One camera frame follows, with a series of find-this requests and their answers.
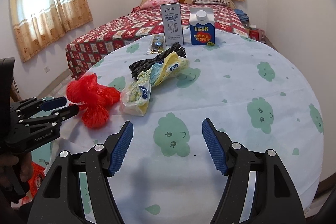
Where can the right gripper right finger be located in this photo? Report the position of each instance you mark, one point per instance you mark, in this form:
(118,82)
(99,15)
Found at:
(218,144)

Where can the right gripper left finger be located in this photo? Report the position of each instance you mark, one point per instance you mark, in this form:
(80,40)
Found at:
(116,148)

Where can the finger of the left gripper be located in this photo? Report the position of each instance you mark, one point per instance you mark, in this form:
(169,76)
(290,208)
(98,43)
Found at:
(53,103)
(65,113)

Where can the red mesh net trash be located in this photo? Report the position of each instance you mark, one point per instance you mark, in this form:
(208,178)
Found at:
(93,99)

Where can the yellow blue plastic bag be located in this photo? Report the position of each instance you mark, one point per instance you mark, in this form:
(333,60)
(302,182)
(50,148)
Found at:
(134,99)

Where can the person's left hand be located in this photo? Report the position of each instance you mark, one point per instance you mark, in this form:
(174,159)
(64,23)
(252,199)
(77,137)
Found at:
(23,165)

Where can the red bag near floor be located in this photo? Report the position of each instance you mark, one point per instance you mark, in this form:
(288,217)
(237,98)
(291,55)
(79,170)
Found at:
(34,183)

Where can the light blue cloud tablecloth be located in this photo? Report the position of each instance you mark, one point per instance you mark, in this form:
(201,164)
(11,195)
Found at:
(248,90)

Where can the bed with red checkered cover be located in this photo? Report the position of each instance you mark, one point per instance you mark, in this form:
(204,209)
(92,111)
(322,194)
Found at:
(88,49)

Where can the left beige window curtain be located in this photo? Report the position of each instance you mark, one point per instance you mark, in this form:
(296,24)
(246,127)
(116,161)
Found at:
(39,23)

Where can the blue white Look carton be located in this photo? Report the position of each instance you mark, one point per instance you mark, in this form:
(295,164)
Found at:
(202,26)

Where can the red box on floor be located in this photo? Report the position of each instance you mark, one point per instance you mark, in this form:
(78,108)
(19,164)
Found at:
(253,32)

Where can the folded blue clothes stack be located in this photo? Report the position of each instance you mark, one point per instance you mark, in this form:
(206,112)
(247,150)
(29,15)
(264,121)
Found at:
(242,15)

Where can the white grey tall carton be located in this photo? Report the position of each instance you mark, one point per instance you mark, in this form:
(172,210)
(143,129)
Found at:
(172,23)

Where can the pink pillow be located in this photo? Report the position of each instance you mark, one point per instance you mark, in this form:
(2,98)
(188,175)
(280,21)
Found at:
(154,3)

